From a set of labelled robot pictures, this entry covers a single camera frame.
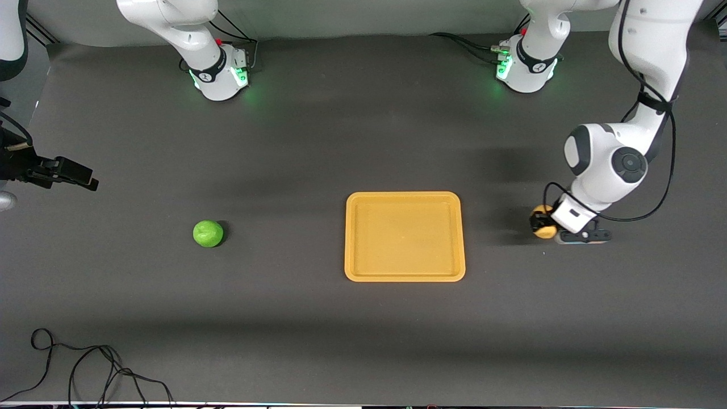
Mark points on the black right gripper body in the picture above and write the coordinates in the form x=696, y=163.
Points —
x=15, y=165

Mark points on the yellow potato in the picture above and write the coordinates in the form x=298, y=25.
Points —
x=546, y=232

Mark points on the green lime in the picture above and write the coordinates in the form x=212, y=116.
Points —
x=208, y=233

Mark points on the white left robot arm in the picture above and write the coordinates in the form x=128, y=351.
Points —
x=602, y=165

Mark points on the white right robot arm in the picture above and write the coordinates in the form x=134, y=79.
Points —
x=193, y=40

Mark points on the yellow plastic tray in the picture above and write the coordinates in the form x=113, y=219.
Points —
x=404, y=238

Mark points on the dark grey table mat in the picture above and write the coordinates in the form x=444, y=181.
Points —
x=341, y=341

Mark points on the aluminium frame rail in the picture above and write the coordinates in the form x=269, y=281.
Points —
x=40, y=28
x=721, y=23

